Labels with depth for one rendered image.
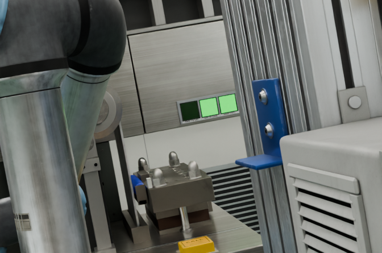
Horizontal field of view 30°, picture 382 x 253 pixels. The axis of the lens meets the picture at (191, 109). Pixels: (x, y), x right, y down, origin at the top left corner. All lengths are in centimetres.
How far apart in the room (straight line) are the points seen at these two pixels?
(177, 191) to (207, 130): 277
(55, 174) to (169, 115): 129
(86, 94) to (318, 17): 46
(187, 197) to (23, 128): 98
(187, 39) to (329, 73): 153
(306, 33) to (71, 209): 39
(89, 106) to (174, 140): 350
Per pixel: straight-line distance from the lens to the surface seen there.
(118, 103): 180
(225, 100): 218
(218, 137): 458
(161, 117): 215
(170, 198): 180
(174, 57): 216
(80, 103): 103
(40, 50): 87
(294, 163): 61
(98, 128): 179
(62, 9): 89
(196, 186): 181
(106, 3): 93
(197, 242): 162
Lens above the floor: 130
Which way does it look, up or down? 3 degrees down
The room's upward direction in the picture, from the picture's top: 10 degrees counter-clockwise
